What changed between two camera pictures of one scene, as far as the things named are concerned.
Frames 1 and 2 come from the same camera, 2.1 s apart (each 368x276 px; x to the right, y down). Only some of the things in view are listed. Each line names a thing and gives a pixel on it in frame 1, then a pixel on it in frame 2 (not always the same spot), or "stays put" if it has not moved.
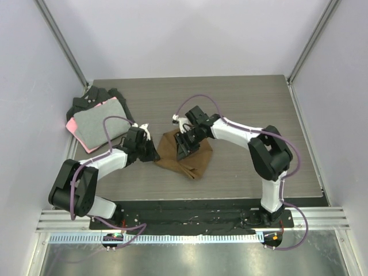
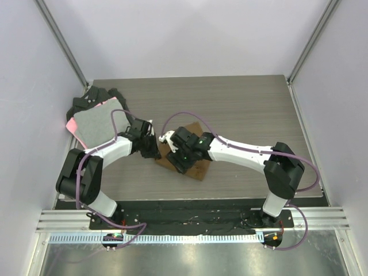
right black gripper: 184,150 -> 175,158
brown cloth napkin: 194,165 stays put
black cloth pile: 95,96 stays put
